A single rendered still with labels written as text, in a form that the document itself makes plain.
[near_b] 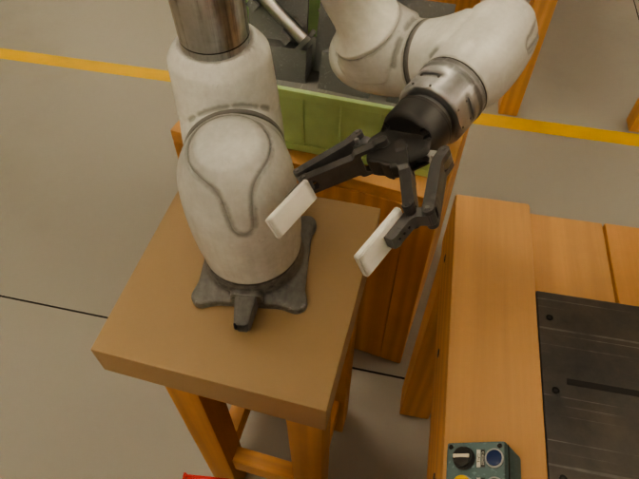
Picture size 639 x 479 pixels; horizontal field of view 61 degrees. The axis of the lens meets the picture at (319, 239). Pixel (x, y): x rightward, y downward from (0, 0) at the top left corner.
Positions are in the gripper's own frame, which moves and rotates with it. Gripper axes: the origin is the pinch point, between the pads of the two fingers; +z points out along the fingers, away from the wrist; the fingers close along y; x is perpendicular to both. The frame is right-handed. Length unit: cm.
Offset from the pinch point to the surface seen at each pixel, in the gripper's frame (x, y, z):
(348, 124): 25, -43, -42
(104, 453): 86, -97, 49
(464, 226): 35.8, -10.8, -32.6
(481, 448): 34.3, 12.9, 1.3
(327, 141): 29, -49, -40
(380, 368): 115, -56, -25
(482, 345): 37.9, 3.7, -13.5
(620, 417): 46, 23, -16
